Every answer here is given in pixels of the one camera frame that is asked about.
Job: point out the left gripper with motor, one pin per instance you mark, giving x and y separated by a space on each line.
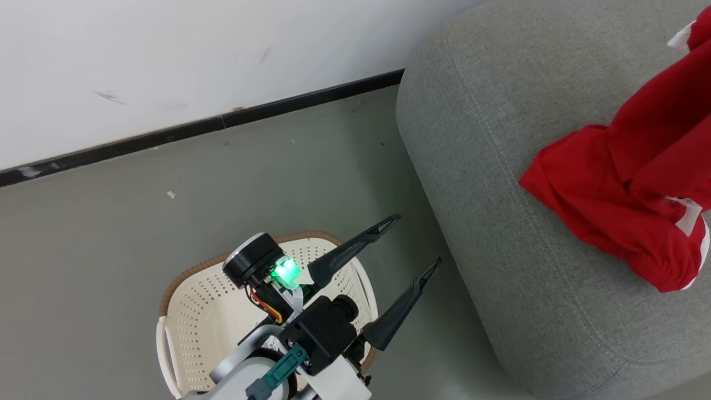
250 261

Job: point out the red and white clothing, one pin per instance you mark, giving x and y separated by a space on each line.
650 183

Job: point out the beige perforated laundry basket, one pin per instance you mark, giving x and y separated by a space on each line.
205 316

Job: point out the grey fabric sofa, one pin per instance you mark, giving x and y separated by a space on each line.
527 261

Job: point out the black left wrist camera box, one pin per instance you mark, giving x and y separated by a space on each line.
325 330

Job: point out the black wall baseboard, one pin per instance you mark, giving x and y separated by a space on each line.
194 128

